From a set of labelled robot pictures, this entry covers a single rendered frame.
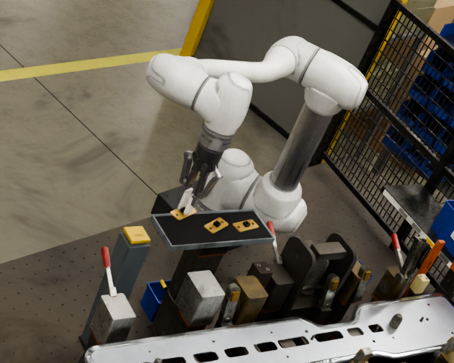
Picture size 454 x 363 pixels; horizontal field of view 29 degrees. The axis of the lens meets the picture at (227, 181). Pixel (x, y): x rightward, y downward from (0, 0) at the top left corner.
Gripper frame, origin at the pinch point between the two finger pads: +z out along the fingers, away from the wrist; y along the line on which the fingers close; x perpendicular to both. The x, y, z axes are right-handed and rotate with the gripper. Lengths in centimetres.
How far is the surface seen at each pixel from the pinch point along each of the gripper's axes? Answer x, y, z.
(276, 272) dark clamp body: 23.5, 25.1, 17.8
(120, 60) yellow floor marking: 240, -210, 125
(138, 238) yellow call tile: -14.3, -2.5, 10.0
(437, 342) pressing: 58, 72, 26
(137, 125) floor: 193, -150, 125
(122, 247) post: -16.5, -4.6, 14.3
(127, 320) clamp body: -29.2, 12.5, 21.2
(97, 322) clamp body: -31.2, 5.2, 27.3
